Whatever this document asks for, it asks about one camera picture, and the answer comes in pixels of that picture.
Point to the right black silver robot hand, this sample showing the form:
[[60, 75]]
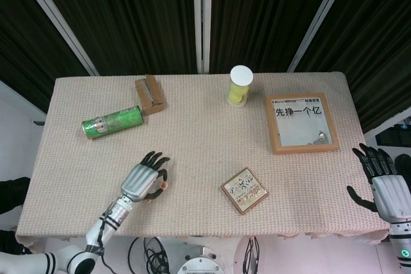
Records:
[[390, 193]]

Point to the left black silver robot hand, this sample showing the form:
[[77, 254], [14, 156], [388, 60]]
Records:
[[139, 181]]

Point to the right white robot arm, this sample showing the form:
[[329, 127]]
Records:
[[399, 242]]

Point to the grey round robot base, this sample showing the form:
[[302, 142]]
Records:
[[200, 264]]

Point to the wooden block pieces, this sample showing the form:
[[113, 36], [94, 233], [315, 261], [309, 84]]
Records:
[[152, 97]]

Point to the small patterned square box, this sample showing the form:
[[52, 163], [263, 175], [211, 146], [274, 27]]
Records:
[[244, 190]]

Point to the black rounded object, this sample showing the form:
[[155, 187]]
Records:
[[405, 163]]

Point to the green chip can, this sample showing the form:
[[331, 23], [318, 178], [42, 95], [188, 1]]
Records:
[[112, 121]]

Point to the beige woven tablecloth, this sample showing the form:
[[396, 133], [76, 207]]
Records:
[[199, 145]]

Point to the person in black clothes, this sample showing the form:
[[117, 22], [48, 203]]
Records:
[[13, 193]]

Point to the yellow tennis ball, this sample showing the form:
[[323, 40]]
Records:
[[237, 93]]

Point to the wooden framed money box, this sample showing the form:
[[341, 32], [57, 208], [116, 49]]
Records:
[[269, 126]]

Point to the clear tennis ball tube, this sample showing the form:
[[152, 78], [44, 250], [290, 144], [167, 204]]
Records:
[[241, 75]]

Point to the black pleated curtain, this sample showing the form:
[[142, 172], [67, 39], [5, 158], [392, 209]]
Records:
[[19, 30], [379, 30], [128, 14], [266, 14]]

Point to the white metal post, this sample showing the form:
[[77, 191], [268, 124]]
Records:
[[202, 14], [53, 14], [322, 14]]

